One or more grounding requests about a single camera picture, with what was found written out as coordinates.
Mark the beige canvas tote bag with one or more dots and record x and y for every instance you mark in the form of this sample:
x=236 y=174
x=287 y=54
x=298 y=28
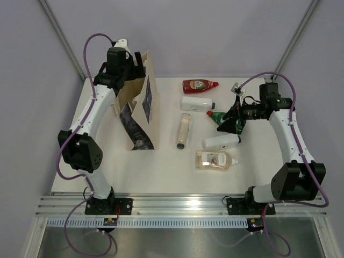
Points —
x=137 y=106

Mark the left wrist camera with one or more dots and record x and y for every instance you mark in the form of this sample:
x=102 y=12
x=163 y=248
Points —
x=122 y=43

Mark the clear amber soap bottle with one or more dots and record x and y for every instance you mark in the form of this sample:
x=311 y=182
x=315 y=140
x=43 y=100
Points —
x=221 y=160

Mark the white slotted cable duct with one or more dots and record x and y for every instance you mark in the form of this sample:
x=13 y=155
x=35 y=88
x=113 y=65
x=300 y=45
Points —
x=149 y=222

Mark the aluminium mounting rail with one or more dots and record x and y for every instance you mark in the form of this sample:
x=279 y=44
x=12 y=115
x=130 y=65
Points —
x=59 y=204

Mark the left aluminium frame post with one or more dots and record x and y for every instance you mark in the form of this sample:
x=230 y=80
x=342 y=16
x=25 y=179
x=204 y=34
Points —
x=51 y=18

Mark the clear rectangular bottle black cap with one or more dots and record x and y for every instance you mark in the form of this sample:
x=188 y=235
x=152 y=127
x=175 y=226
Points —
x=183 y=131

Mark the green dish soap bottle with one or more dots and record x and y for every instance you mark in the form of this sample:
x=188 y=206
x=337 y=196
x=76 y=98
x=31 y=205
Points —
x=218 y=117

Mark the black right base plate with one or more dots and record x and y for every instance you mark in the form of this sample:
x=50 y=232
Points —
x=240 y=206

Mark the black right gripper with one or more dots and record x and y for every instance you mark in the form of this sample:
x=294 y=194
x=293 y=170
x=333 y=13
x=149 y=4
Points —
x=230 y=125

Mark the small white bottle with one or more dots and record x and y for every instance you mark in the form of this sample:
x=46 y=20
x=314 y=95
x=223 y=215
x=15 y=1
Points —
x=217 y=143

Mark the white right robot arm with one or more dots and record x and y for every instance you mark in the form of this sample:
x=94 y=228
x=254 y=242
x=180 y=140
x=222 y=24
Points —
x=300 y=177

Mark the aluminium frame post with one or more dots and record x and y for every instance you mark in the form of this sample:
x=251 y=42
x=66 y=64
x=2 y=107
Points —
x=294 y=40
x=51 y=18

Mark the red dish soap bottle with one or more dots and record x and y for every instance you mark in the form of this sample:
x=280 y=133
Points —
x=198 y=85

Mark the right aluminium frame post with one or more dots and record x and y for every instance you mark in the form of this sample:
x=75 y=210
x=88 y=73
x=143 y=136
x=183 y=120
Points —
x=294 y=40

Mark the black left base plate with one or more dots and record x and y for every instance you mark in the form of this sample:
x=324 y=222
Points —
x=121 y=206

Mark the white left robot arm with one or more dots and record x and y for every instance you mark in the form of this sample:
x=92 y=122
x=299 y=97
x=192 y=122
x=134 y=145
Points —
x=79 y=154

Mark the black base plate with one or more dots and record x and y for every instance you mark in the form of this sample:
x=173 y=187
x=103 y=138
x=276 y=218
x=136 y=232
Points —
x=240 y=206
x=121 y=206

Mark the white bottle black cap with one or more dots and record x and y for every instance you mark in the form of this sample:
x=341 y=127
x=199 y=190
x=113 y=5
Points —
x=197 y=104

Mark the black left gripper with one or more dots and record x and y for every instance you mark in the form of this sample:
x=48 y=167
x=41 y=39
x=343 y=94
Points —
x=137 y=71

